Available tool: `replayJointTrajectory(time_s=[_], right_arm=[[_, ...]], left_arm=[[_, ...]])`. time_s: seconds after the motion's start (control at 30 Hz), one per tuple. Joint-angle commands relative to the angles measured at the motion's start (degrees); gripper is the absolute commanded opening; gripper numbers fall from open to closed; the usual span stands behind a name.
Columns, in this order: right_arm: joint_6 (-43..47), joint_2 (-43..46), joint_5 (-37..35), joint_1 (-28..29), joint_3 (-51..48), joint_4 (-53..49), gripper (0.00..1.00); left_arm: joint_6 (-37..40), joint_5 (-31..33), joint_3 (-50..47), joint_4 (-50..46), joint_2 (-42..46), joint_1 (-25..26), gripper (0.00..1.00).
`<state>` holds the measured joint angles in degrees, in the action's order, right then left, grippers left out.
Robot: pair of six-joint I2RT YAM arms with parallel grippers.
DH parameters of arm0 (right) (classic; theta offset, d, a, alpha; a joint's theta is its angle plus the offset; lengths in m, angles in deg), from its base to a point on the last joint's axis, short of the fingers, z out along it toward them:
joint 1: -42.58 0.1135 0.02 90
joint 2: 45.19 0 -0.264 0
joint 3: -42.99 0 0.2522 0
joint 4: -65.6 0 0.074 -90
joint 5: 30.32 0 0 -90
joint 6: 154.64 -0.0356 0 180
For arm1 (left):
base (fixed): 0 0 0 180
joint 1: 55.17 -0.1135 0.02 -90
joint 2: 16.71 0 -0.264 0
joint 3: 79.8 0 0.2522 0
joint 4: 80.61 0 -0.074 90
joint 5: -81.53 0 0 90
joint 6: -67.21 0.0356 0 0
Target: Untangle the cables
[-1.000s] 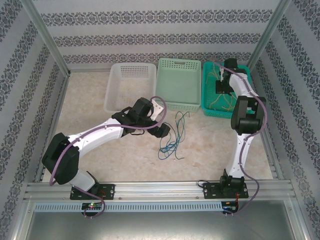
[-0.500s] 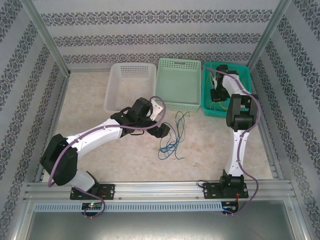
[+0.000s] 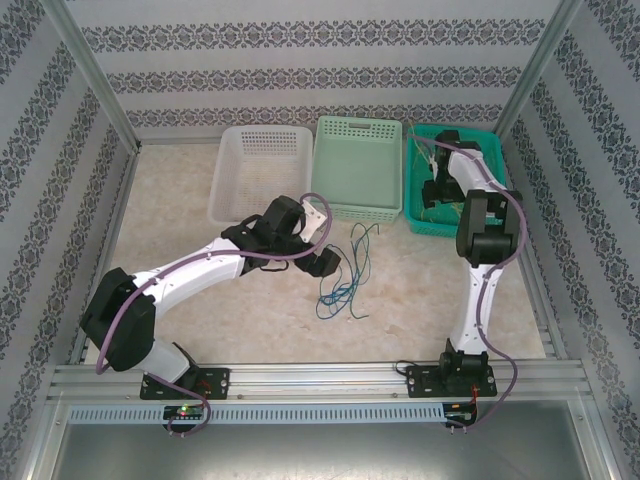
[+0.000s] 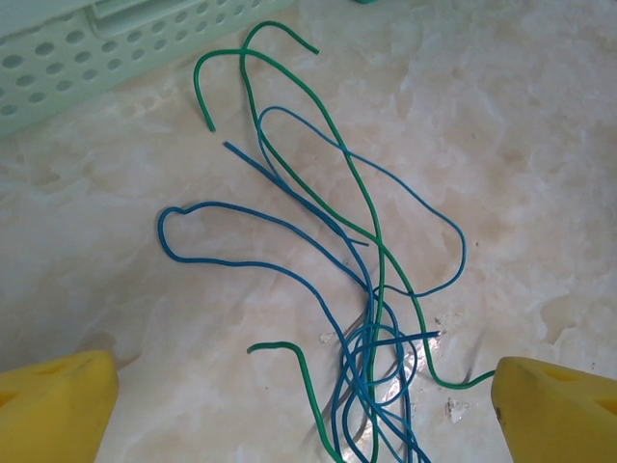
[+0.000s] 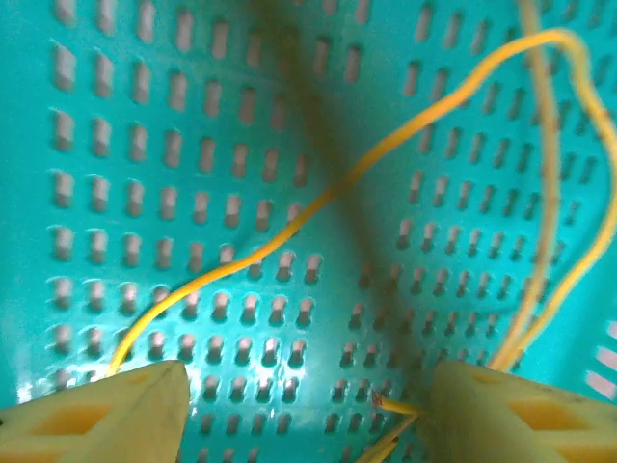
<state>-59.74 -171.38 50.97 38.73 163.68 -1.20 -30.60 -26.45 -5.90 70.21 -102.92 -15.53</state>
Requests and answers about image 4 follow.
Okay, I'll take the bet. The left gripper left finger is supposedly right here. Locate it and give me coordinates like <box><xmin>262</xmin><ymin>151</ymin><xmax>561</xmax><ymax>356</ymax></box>
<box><xmin>0</xmin><ymin>350</ymin><xmax>120</xmax><ymax>463</ymax></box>

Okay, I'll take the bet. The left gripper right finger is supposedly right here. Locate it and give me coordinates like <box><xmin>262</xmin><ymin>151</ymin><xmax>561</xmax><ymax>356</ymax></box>
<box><xmin>491</xmin><ymin>356</ymin><xmax>617</xmax><ymax>463</ymax></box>

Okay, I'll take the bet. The thin light blue wire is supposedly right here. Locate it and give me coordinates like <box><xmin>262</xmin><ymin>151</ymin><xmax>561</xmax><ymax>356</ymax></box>
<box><xmin>257</xmin><ymin>106</ymin><xmax>469</xmax><ymax>463</ymax></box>

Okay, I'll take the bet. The mint green plastic basket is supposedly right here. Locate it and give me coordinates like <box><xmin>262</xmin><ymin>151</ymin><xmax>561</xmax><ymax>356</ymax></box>
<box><xmin>0</xmin><ymin>0</ymin><xmax>296</xmax><ymax>140</ymax></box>

